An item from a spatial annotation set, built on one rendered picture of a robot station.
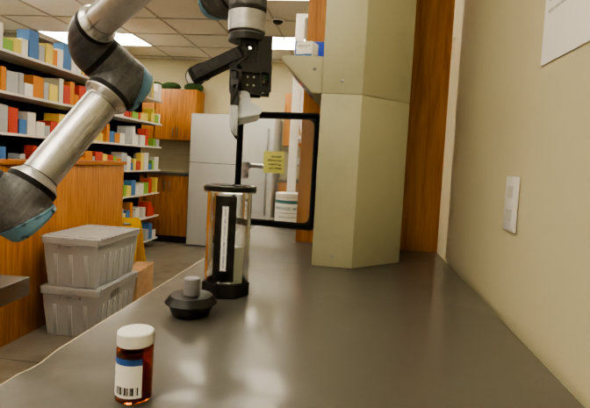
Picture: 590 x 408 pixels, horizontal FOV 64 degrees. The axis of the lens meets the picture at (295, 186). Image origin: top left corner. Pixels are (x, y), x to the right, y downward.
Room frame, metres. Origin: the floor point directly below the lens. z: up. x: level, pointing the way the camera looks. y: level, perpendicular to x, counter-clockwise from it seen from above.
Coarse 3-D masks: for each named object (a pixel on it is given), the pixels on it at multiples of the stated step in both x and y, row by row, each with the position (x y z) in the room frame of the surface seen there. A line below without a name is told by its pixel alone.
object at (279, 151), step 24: (264, 120) 1.66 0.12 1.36; (288, 120) 1.63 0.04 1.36; (264, 144) 1.66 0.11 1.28; (288, 144) 1.63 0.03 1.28; (312, 144) 1.61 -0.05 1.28; (264, 168) 1.65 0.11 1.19; (288, 168) 1.63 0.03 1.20; (264, 192) 1.65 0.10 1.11; (288, 192) 1.63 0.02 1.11; (264, 216) 1.65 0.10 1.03; (288, 216) 1.63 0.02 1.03
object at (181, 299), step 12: (192, 276) 0.84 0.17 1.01; (192, 288) 0.82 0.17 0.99; (168, 300) 0.81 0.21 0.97; (180, 300) 0.80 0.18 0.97; (192, 300) 0.80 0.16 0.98; (204, 300) 0.81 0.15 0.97; (216, 300) 0.84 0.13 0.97; (180, 312) 0.80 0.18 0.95; (192, 312) 0.80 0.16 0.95; (204, 312) 0.81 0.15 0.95
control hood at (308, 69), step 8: (288, 56) 1.30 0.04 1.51; (296, 56) 1.30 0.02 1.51; (304, 56) 1.30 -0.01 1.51; (312, 56) 1.30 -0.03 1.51; (320, 56) 1.29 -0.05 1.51; (288, 64) 1.30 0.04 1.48; (296, 64) 1.30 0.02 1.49; (304, 64) 1.30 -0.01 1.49; (312, 64) 1.29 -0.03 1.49; (320, 64) 1.29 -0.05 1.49; (296, 72) 1.30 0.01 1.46; (304, 72) 1.30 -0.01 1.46; (312, 72) 1.29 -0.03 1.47; (320, 72) 1.29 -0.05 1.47; (296, 80) 1.60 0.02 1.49; (304, 80) 1.30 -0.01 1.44; (312, 80) 1.29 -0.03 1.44; (320, 80) 1.29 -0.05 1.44; (312, 88) 1.29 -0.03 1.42; (320, 88) 1.29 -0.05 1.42; (320, 96) 1.34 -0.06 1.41
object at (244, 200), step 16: (208, 192) 0.96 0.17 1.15; (224, 192) 0.92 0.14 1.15; (208, 208) 0.95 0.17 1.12; (240, 208) 0.94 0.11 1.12; (208, 224) 0.95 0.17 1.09; (240, 224) 0.94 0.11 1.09; (208, 240) 0.95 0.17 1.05; (240, 240) 0.94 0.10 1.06; (208, 256) 0.95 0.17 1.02; (240, 256) 0.94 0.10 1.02; (208, 272) 0.94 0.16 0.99; (240, 272) 0.95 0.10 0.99
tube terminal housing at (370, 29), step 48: (336, 0) 1.29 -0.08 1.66; (384, 0) 1.31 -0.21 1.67; (336, 48) 1.29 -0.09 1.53; (384, 48) 1.32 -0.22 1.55; (336, 96) 1.29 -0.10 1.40; (384, 96) 1.33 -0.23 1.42; (336, 144) 1.28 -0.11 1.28; (384, 144) 1.34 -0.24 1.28; (336, 192) 1.28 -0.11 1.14; (384, 192) 1.35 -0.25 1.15; (336, 240) 1.28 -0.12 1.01; (384, 240) 1.35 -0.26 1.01
